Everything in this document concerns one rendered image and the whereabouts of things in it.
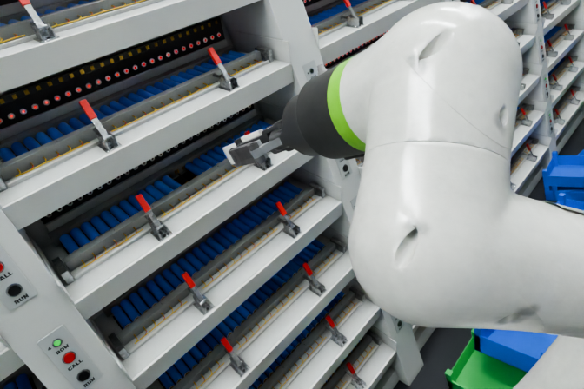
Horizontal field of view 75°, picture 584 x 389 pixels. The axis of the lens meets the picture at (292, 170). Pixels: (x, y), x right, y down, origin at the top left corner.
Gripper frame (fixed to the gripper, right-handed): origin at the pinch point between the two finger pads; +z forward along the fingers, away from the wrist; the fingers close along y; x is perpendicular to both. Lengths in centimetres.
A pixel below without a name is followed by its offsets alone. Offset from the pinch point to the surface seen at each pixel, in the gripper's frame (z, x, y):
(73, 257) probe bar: 26.5, -3.5, -27.0
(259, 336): 33, -44, -5
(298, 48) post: 16.8, 11.9, 33.0
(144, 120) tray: 21.2, 12.2, -5.0
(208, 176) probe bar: 26.5, -3.7, 2.1
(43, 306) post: 20.3, -7.0, -34.1
